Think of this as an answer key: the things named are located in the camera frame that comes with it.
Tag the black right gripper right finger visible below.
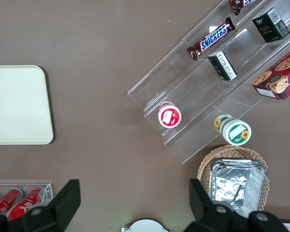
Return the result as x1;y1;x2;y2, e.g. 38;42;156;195
185;178;290;232

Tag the clear acrylic stepped shelf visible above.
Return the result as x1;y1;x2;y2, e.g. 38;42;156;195
127;0;290;164

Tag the white round disc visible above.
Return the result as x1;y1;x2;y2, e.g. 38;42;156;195
121;218;170;232

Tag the black Face box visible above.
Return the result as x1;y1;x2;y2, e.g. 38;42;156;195
252;7;290;44

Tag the green sunflower yogurt cup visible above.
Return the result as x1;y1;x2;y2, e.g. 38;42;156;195
213;114;252;146

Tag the clear acrylic can holder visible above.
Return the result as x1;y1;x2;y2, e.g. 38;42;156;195
0;183;53;211

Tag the red cola can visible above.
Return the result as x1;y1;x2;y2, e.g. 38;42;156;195
7;186;45;222
0;188;24;217

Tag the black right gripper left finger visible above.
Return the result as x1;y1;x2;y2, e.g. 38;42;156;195
0;179;81;232

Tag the woven wicker basket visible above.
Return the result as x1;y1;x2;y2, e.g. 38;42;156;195
197;145;270;211

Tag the red strawberry yogurt cup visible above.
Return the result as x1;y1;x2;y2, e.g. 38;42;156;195
157;101;182;128

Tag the red plaid cookie box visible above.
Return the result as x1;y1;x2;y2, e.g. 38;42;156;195
252;45;290;101

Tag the aluminium foil container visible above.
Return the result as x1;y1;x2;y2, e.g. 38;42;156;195
208;159;267;218

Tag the cream rectangular tray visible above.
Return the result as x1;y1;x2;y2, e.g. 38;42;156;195
0;65;54;145

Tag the Snickers chocolate bar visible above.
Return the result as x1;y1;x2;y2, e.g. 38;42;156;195
229;0;256;16
186;16;236;61

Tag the black box with white label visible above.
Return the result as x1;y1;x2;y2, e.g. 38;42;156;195
207;50;238;82

